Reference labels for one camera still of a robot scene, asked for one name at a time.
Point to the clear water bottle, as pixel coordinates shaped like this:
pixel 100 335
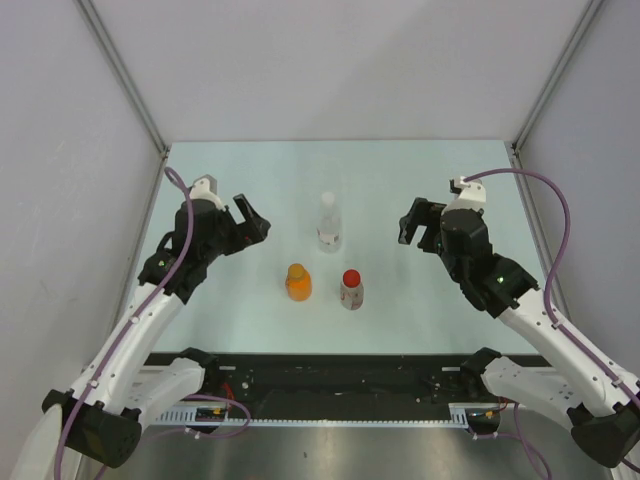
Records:
pixel 329 227

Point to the milk bottle with red label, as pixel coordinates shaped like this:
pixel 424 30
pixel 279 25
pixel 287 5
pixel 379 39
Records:
pixel 351 295

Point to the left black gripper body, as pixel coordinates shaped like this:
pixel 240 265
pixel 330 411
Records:
pixel 227 239

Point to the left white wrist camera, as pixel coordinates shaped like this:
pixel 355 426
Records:
pixel 205 188

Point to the aluminium frame post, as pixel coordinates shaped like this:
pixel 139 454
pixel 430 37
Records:
pixel 104 41
pixel 576 38

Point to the red bottle cap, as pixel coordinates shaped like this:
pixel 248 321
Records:
pixel 351 278

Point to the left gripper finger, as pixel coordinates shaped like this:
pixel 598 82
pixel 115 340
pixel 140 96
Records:
pixel 249 214
pixel 256 230

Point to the left aluminium frame post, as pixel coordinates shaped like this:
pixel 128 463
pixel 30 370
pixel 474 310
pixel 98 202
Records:
pixel 104 41

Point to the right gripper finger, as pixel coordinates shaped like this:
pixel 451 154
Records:
pixel 408 225
pixel 424 213

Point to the orange juice bottle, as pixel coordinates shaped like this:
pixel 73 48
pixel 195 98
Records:
pixel 298 283

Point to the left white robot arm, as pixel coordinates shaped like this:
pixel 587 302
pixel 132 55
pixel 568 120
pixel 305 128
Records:
pixel 103 415

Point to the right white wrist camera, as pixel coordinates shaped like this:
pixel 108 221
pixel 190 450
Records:
pixel 468 195

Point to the right aluminium frame post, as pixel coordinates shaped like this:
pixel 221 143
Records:
pixel 576 38

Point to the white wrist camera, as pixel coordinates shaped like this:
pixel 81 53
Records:
pixel 205 188
pixel 468 195

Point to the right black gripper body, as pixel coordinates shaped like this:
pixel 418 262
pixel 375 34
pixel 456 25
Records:
pixel 457 270

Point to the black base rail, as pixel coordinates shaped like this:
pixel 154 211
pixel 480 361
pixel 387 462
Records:
pixel 351 388

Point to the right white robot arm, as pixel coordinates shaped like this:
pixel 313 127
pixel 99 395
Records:
pixel 593 397

